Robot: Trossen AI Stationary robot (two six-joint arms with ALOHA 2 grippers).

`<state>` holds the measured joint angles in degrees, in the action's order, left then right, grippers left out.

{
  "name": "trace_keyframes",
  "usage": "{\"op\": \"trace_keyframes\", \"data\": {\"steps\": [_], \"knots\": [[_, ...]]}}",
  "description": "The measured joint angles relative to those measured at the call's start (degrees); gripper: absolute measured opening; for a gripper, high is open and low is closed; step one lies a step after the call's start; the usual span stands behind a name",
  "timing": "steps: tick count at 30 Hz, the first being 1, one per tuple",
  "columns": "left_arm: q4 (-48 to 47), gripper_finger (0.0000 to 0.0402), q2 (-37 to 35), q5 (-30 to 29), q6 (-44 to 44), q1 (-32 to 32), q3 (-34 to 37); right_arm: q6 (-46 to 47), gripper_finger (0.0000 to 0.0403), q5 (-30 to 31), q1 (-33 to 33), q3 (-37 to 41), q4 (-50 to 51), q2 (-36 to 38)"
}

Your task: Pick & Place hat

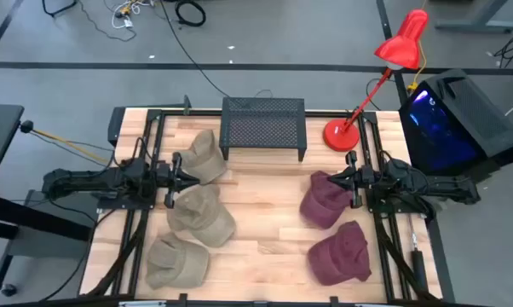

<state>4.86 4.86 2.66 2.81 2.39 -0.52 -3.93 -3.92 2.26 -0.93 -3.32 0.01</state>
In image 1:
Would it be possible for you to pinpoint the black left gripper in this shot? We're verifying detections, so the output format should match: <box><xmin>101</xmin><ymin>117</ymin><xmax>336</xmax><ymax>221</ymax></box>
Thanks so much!
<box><xmin>164</xmin><ymin>152</ymin><xmax>201</xmax><ymax>210</ymax></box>

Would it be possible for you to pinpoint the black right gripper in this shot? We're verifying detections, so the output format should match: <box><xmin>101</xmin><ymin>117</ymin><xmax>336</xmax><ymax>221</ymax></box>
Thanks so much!
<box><xmin>327</xmin><ymin>150</ymin><xmax>364</xmax><ymax>210</ymax></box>

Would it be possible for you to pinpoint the beige baseball cap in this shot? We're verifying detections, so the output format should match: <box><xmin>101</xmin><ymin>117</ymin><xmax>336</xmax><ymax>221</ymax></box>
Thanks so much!
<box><xmin>144</xmin><ymin>232</ymin><xmax>210</xmax><ymax>291</ymax></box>
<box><xmin>177</xmin><ymin>129</ymin><xmax>228</xmax><ymax>185</ymax></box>
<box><xmin>166</xmin><ymin>183</ymin><xmax>237</xmax><ymax>248</ymax></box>

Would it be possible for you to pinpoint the maroon baseball cap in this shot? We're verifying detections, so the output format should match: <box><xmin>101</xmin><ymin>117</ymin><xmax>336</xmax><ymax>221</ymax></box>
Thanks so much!
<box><xmin>298</xmin><ymin>170</ymin><xmax>354</xmax><ymax>230</ymax></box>
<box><xmin>306</xmin><ymin>220</ymin><xmax>372</xmax><ymax>287</ymax></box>

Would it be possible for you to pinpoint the red desk lamp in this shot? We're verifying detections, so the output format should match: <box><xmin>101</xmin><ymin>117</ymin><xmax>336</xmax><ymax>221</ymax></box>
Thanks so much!
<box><xmin>322</xmin><ymin>8</ymin><xmax>430</xmax><ymax>154</ymax></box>

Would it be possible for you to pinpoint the black perforated metal shelf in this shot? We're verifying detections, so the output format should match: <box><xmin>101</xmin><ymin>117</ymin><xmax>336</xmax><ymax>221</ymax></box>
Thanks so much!
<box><xmin>219</xmin><ymin>96</ymin><xmax>308</xmax><ymax>163</ymax></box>

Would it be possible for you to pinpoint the silver aluminium bar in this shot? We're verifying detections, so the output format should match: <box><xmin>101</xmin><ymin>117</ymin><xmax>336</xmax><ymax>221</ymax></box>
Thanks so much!
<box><xmin>118</xmin><ymin>300</ymin><xmax>168</xmax><ymax>307</ymax></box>

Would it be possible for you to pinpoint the black computer tower blue light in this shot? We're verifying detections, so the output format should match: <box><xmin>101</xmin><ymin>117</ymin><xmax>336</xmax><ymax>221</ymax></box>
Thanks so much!
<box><xmin>398</xmin><ymin>67</ymin><xmax>513</xmax><ymax>177</ymax></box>

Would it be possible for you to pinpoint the black side desk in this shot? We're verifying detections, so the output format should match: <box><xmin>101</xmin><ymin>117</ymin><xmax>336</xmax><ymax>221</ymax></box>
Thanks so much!
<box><xmin>0</xmin><ymin>103</ymin><xmax>94</xmax><ymax>298</ymax></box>

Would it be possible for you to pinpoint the grey metal desk leg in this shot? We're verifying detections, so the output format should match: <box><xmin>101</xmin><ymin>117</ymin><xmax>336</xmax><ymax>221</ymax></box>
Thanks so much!
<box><xmin>434</xmin><ymin>0</ymin><xmax>513</xmax><ymax>34</ymax></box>

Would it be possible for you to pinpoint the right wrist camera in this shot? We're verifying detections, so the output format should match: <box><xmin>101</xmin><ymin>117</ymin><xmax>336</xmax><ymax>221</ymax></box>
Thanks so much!
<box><xmin>358</xmin><ymin>165</ymin><xmax>375</xmax><ymax>185</ymax></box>

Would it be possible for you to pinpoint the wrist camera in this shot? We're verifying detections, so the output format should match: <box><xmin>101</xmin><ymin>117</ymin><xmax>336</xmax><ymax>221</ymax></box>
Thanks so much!
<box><xmin>358</xmin><ymin>165</ymin><xmax>375</xmax><ymax>185</ymax></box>
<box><xmin>156</xmin><ymin>164</ymin><xmax>172</xmax><ymax>187</ymax></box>

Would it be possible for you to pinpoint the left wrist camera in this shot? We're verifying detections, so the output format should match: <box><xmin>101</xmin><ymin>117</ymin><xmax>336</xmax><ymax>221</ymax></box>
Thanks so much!
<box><xmin>156</xmin><ymin>164</ymin><xmax>172</xmax><ymax>187</ymax></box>

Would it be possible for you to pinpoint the black aluminium rig frame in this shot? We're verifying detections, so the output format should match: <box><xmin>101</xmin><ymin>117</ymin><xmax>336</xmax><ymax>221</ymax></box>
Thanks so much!
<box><xmin>79</xmin><ymin>106</ymin><xmax>458</xmax><ymax>307</ymax></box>

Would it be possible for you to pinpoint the thin black lamp cord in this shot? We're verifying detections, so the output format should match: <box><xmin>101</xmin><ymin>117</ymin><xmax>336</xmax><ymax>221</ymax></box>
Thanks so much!
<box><xmin>365</xmin><ymin>76</ymin><xmax>396</xmax><ymax>113</ymax></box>

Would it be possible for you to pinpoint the yellow floor cord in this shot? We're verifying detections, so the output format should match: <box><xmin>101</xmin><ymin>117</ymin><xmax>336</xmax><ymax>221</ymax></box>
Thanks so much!
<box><xmin>406</xmin><ymin>0</ymin><xmax>430</xmax><ymax>94</ymax></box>

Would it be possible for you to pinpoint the black handled metal tool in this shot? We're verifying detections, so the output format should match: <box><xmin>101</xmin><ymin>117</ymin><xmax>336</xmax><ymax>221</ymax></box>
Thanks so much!
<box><xmin>408</xmin><ymin>212</ymin><xmax>430</xmax><ymax>295</ymax></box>

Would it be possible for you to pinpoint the long black floor cable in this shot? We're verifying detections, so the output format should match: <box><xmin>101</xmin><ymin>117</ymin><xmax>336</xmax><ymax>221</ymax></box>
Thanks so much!
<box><xmin>159</xmin><ymin>0</ymin><xmax>232</xmax><ymax>98</ymax></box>

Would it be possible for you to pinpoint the black coiled cable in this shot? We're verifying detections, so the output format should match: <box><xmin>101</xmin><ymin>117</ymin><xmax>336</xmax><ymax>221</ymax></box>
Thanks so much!
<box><xmin>174</xmin><ymin>0</ymin><xmax>207</xmax><ymax>27</ymax></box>

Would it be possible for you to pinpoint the white cable bundle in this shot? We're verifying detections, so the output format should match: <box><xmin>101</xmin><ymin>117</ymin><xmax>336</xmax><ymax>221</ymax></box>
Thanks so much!
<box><xmin>110</xmin><ymin>0</ymin><xmax>155</xmax><ymax>31</ymax></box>

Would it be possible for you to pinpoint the yellow cable with black knob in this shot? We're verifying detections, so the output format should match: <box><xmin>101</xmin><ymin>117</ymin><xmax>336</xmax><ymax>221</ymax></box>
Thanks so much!
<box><xmin>20</xmin><ymin>120</ymin><xmax>111</xmax><ymax>165</ymax></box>

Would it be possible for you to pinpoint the black cable bundle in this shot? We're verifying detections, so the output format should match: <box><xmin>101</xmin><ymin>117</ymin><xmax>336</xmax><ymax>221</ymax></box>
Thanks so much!
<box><xmin>493</xmin><ymin>27</ymin><xmax>513</xmax><ymax>70</ymax></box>

